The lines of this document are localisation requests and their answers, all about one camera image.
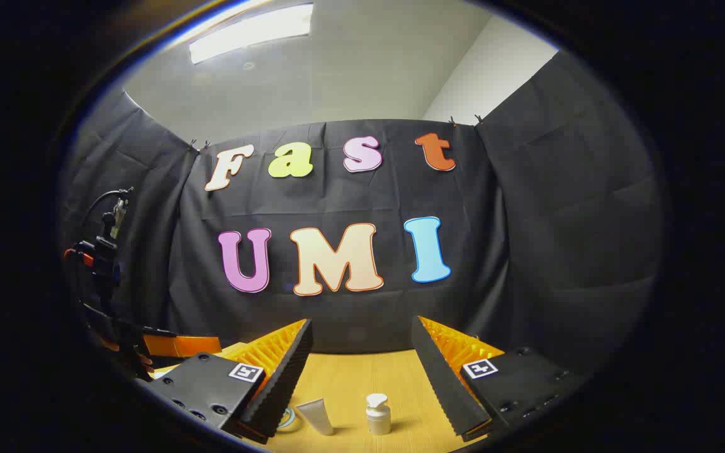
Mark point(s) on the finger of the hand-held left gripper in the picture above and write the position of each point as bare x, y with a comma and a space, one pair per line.
186, 346

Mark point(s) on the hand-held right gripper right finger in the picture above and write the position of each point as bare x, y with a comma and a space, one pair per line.
441, 384

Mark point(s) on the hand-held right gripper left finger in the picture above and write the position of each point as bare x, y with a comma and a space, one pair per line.
287, 377

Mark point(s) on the white squeeze tube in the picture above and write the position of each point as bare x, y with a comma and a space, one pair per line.
316, 415

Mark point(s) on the light blue suitcase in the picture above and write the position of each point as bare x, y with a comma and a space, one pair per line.
295, 425

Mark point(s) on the white pump bottle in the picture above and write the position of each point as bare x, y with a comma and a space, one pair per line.
378, 420

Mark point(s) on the black backdrop cloth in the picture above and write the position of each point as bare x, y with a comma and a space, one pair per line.
526, 239

